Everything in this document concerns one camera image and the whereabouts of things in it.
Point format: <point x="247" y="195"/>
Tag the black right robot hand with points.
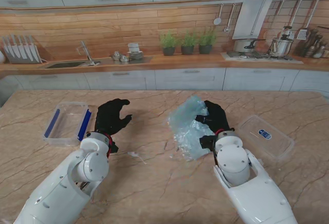
<point x="217" y="120"/>

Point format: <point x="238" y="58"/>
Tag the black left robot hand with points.
<point x="108" y="118"/>

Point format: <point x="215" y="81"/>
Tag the clear bubble film sheet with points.
<point x="186" y="131"/>

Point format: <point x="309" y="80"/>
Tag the clear crate with blue clips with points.
<point x="68" y="123"/>

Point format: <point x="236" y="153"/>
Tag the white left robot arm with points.
<point x="61" y="190"/>

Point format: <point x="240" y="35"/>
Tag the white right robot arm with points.
<point x="252" y="195"/>

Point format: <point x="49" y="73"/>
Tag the clear lid with blue label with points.
<point x="267" y="136"/>

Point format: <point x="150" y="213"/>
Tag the dark kitchen sink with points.
<point x="65" y="65"/>

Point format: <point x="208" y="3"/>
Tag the steel sink faucet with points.
<point x="87" y="53"/>

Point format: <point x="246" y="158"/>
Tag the stack of white dishes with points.
<point x="135" y="53"/>

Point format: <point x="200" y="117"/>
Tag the potted green herb plant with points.
<point x="206" y="43"/>
<point x="168" y="44"/>
<point x="188" y="44"/>

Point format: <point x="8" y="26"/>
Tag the knife block with knives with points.
<point x="20" y="52"/>

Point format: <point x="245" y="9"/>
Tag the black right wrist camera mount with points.
<point x="207" y="141"/>

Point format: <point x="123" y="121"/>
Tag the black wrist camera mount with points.
<point x="113" y="147"/>
<point x="207" y="141"/>

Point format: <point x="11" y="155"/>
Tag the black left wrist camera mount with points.
<point x="113" y="147"/>

